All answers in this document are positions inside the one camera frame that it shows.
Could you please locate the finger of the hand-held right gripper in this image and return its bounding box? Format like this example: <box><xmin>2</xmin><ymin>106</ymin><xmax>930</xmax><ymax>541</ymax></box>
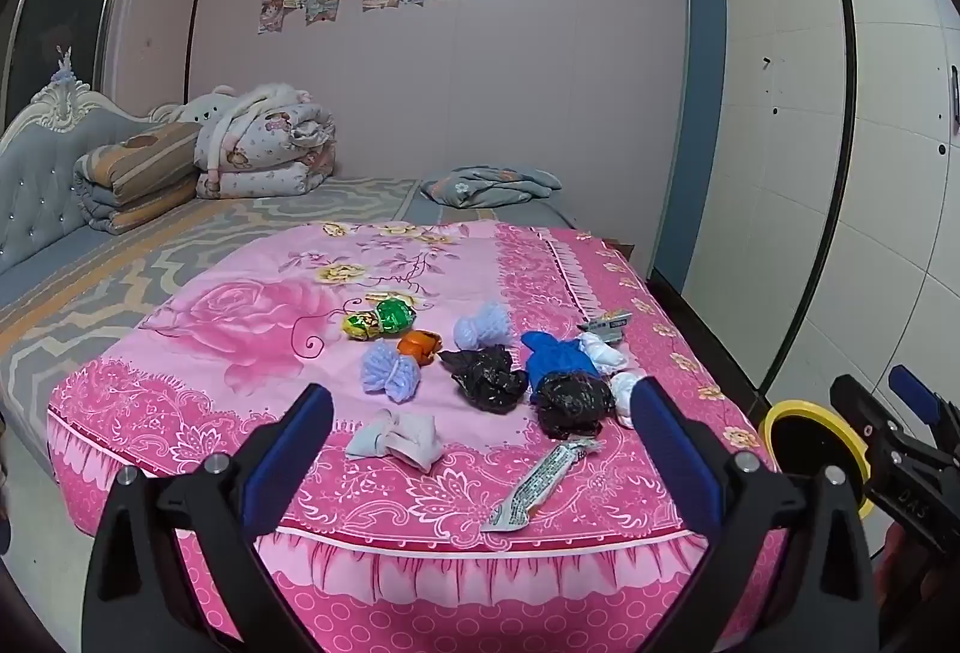
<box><xmin>889</xmin><ymin>364</ymin><xmax>960</xmax><ymax>445</ymax></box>
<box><xmin>830</xmin><ymin>374</ymin><xmax>912</xmax><ymax>474</ymax></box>

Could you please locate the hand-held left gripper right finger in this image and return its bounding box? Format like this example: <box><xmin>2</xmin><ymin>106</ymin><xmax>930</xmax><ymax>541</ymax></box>
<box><xmin>630</xmin><ymin>377</ymin><xmax>878</xmax><ymax>653</ymax></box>

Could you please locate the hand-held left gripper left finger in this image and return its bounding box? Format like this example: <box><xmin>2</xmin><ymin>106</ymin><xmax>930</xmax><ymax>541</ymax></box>
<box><xmin>82</xmin><ymin>383</ymin><xmax>335</xmax><ymax>653</ymax></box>

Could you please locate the yellow trash bin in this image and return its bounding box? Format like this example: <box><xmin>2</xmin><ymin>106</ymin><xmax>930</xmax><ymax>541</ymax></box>
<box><xmin>757</xmin><ymin>400</ymin><xmax>875</xmax><ymax>520</ymax></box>

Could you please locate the grey white cloth bundle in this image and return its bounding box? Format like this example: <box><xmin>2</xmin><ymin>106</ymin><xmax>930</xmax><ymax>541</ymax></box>
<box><xmin>345</xmin><ymin>408</ymin><xmax>440</xmax><ymax>472</ymax></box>

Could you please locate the black plastic bag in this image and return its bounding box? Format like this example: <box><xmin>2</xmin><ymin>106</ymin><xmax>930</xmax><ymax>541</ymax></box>
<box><xmin>531</xmin><ymin>372</ymin><xmax>616</xmax><ymax>442</ymax></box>
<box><xmin>439</xmin><ymin>347</ymin><xmax>530</xmax><ymax>415</ymax></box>

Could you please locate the long silver wrapper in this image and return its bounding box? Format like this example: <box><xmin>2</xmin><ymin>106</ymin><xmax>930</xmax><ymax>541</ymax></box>
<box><xmin>480</xmin><ymin>439</ymin><xmax>605</xmax><ymax>534</ymax></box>

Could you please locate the small green grey carton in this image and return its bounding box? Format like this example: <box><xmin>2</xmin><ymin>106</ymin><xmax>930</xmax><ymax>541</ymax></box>
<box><xmin>576</xmin><ymin>310</ymin><xmax>632</xmax><ymax>345</ymax></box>

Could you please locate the green yellow snack wrapper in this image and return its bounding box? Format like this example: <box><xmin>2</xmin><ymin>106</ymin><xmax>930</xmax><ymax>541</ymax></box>
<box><xmin>343</xmin><ymin>296</ymin><xmax>416</xmax><ymax>341</ymax></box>

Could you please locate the blue plastic bag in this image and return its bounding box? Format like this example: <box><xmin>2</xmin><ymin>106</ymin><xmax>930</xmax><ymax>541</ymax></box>
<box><xmin>521</xmin><ymin>330</ymin><xmax>601</xmax><ymax>391</ymax></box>

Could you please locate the orange plastic wrapper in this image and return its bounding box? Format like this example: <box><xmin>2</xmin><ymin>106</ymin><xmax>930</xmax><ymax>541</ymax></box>
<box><xmin>397</xmin><ymin>330</ymin><xmax>441</xmax><ymax>367</ymax></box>

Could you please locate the person's right hand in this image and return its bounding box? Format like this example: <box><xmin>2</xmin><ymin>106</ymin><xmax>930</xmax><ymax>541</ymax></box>
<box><xmin>877</xmin><ymin>524</ymin><xmax>931</xmax><ymax>631</ymax></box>

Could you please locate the pink floral bed sheet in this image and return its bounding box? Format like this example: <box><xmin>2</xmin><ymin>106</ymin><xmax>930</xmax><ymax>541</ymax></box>
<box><xmin>46</xmin><ymin>219</ymin><xmax>788</xmax><ymax>653</ymax></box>

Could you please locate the folded floral quilt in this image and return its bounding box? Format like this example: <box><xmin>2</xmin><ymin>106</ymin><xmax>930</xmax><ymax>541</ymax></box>
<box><xmin>193</xmin><ymin>86</ymin><xmax>338</xmax><ymax>200</ymax></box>

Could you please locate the white and blue wardrobe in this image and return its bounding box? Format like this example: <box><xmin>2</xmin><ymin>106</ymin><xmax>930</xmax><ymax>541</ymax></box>
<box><xmin>649</xmin><ymin>0</ymin><xmax>960</xmax><ymax>444</ymax></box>

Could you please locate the folded striped quilt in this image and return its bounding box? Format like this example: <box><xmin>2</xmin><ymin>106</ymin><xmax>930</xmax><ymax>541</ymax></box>
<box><xmin>73</xmin><ymin>122</ymin><xmax>203</xmax><ymax>235</ymax></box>

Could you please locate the folded grey blanket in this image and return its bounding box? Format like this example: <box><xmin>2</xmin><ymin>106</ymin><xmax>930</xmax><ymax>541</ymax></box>
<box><xmin>420</xmin><ymin>165</ymin><xmax>563</xmax><ymax>209</ymax></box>

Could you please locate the white plush toy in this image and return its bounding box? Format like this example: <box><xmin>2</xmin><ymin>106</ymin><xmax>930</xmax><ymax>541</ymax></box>
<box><xmin>154</xmin><ymin>85</ymin><xmax>241</xmax><ymax>129</ymax></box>

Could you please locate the grey tufted bed headboard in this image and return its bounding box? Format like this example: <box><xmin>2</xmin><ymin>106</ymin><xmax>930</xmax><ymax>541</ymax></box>
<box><xmin>0</xmin><ymin>45</ymin><xmax>203</xmax><ymax>283</ymax></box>

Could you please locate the dark window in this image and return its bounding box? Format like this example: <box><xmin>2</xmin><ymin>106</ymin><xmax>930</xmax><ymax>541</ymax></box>
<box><xmin>0</xmin><ymin>0</ymin><xmax>155</xmax><ymax>133</ymax></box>

